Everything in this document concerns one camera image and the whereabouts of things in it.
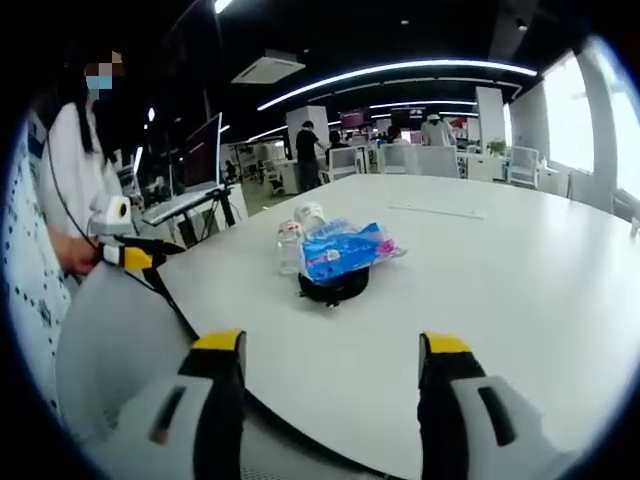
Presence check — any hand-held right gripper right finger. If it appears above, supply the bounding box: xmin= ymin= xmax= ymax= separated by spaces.
xmin=417 ymin=330 xmax=557 ymax=480

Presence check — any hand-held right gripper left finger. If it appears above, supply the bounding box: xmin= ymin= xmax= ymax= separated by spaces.
xmin=130 ymin=328 xmax=247 ymax=480

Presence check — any clear plastic bottle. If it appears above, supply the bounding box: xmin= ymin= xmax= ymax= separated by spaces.
xmin=276 ymin=218 xmax=307 ymax=276

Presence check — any white paper cup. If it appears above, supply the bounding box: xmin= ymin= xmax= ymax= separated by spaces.
xmin=292 ymin=200 xmax=326 ymax=232

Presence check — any black round bowl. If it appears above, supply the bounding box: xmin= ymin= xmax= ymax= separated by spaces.
xmin=297 ymin=267 xmax=372 ymax=308

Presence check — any blue plastic packet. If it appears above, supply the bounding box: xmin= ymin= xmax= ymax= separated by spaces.
xmin=298 ymin=216 xmax=408 ymax=287

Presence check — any white tabletop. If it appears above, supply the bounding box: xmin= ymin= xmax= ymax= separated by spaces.
xmin=157 ymin=172 xmax=640 ymax=479

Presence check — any person's left hand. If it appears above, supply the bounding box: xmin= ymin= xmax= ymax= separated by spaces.
xmin=66 ymin=238 xmax=102 ymax=275

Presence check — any white stand tray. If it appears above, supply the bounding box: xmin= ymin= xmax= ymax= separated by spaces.
xmin=141 ymin=183 xmax=229 ymax=226

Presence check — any person's white shirt torso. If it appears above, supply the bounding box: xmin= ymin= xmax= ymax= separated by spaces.
xmin=27 ymin=74 xmax=126 ymax=246

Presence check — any grey chair back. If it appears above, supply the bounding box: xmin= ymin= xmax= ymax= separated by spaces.
xmin=53 ymin=260 xmax=202 ymax=454

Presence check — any computer monitor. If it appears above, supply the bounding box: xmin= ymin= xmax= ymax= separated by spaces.
xmin=182 ymin=111 xmax=224 ymax=194

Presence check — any white dotted cloth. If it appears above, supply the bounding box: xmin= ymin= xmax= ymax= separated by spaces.
xmin=0 ymin=113 xmax=72 ymax=429

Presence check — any white office chair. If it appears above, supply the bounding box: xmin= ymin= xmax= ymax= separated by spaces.
xmin=328 ymin=146 xmax=363 ymax=182
xmin=414 ymin=144 xmax=460 ymax=178
xmin=505 ymin=145 xmax=541 ymax=190
xmin=380 ymin=143 xmax=417 ymax=175

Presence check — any ceiling air vent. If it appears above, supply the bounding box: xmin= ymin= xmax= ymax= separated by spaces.
xmin=231 ymin=48 xmax=307 ymax=86

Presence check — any curved ceiling light strip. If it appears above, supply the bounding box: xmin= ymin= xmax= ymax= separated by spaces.
xmin=256 ymin=58 xmax=539 ymax=112

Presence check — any thin black cable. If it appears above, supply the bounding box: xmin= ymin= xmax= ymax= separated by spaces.
xmin=43 ymin=124 xmax=101 ymax=274

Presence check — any white table cable cover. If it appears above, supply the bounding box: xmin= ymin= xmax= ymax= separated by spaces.
xmin=387 ymin=201 xmax=487 ymax=220

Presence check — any purple wall screen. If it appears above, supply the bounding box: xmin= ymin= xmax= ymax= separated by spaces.
xmin=338 ymin=108 xmax=372 ymax=130

